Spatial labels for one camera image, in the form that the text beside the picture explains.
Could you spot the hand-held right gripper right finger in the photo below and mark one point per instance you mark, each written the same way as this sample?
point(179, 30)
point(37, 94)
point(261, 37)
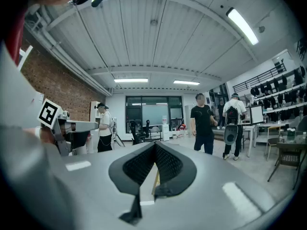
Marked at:
point(216, 188)

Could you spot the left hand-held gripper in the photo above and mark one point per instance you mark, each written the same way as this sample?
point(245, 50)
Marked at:
point(49, 114)

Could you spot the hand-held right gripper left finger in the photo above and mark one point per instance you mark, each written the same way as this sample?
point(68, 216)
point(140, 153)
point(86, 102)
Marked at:
point(96, 188)

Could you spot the person's left forearm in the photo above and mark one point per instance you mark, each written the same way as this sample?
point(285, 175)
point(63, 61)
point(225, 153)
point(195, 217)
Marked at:
point(29, 132)

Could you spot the person's left hand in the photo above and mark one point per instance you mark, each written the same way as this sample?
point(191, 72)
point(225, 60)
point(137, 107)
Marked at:
point(48, 136)

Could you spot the grey shell pod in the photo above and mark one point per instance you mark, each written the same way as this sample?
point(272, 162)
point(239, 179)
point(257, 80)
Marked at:
point(230, 134)
point(120, 138)

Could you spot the white wristband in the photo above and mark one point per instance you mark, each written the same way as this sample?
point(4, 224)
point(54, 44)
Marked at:
point(38, 132)

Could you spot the black office chair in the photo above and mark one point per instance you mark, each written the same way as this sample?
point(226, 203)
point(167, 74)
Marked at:
point(135, 133)
point(146, 128)

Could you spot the ceiling tube light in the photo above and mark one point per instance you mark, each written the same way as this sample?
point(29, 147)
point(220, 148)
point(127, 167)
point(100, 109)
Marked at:
point(130, 80)
point(242, 25)
point(186, 82)

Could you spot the orange bag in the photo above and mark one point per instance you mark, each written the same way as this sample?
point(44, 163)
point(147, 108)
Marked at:
point(182, 127)

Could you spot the dark framed window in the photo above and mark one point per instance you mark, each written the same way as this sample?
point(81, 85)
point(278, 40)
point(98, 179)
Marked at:
point(153, 111)

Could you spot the grey shell chair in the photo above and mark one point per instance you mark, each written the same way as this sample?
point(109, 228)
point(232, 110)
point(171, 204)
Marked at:
point(155, 131)

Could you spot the white lockers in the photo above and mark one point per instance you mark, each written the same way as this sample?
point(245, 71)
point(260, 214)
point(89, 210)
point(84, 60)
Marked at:
point(188, 118)

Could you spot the black red backpack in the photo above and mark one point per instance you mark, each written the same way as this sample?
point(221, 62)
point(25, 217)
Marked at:
point(232, 115)

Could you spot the white water dispenser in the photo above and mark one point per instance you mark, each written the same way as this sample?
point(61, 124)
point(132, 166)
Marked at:
point(166, 132)

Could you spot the white table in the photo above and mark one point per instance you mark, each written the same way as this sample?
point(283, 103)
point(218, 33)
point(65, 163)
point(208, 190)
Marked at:
point(261, 126)

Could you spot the black mesh metal chair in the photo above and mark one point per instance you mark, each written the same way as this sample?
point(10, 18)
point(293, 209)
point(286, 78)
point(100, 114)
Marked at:
point(289, 158)

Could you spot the large water jug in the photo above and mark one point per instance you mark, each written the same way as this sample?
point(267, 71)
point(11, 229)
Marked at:
point(164, 120)

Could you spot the white open cabinet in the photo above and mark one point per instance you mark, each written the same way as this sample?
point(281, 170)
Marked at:
point(256, 114)

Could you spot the glass top table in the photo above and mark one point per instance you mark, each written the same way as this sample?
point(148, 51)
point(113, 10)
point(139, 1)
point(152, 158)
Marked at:
point(292, 140)

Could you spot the teal hair cap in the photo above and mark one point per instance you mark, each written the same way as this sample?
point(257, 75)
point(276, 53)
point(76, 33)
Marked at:
point(235, 95)

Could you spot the shelf of black equipment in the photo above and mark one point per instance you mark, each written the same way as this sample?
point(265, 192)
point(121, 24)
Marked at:
point(267, 103)

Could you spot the person's red striped jersey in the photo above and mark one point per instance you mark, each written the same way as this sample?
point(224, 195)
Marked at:
point(15, 37)

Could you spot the black railing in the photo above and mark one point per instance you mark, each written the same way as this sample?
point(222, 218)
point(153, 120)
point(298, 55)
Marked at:
point(260, 76)

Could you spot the yellow frame chair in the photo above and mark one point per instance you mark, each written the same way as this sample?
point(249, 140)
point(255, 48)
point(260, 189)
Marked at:
point(272, 141)

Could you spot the white wall shelving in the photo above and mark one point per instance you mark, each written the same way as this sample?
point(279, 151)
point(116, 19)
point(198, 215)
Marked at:
point(287, 107)

